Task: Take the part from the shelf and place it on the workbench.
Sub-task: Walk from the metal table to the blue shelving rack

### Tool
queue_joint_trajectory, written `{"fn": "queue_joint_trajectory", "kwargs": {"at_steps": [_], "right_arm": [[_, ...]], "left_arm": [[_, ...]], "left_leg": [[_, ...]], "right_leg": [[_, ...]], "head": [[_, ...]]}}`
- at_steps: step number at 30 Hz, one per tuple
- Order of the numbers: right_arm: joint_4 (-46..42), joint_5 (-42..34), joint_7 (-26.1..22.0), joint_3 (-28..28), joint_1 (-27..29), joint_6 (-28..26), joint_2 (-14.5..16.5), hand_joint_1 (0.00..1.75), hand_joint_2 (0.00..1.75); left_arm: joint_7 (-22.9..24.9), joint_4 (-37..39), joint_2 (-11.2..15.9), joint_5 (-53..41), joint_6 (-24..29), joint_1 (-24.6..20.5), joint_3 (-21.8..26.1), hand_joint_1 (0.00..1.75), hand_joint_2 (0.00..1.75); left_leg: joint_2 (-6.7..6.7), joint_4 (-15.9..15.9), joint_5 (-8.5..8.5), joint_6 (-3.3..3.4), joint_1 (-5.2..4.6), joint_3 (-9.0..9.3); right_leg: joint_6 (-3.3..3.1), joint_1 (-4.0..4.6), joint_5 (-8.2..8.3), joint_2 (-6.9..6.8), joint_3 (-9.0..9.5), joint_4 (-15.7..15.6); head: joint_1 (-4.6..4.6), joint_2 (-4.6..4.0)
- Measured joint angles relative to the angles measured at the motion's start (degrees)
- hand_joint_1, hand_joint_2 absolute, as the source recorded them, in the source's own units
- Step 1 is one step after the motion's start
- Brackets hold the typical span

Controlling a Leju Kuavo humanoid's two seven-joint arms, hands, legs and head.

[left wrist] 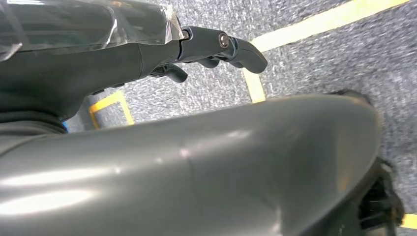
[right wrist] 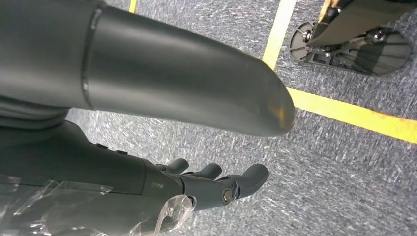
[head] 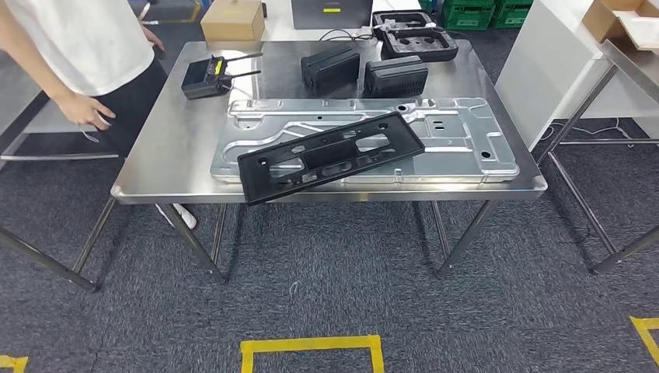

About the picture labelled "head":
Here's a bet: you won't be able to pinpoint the black plastic panel part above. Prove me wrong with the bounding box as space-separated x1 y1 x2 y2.
236 110 427 207

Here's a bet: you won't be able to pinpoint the stainless steel workbench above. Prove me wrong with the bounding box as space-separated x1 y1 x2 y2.
110 38 549 283

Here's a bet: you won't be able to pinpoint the black ribbed battery pack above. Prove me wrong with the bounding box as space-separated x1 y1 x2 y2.
300 44 361 96
363 54 429 99

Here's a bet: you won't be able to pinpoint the large stamped metal panel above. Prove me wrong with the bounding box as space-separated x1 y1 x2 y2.
210 96 521 185

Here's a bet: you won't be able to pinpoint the black foam case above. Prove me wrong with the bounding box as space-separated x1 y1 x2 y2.
371 9 459 63

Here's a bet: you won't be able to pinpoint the black remote controller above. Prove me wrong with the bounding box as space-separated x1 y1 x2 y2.
181 51 263 100

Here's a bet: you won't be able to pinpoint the grey laptop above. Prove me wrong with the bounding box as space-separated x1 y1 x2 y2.
291 0 374 30

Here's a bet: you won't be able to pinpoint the brown cardboard box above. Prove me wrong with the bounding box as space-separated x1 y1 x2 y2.
200 0 266 44

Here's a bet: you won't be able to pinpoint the white cabinet table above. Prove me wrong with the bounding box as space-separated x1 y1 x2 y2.
495 0 659 153

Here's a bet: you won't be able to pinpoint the person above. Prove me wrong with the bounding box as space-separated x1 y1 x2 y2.
0 0 197 231

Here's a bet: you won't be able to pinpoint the steel side table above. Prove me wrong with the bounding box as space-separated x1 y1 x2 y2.
0 48 120 294

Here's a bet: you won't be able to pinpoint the open cardboard box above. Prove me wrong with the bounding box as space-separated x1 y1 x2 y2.
581 0 659 53

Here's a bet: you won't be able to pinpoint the steel table thin legs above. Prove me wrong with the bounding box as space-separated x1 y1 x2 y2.
535 38 659 277

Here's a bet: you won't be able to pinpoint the white floor cable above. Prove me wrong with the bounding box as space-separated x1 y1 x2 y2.
540 118 659 152

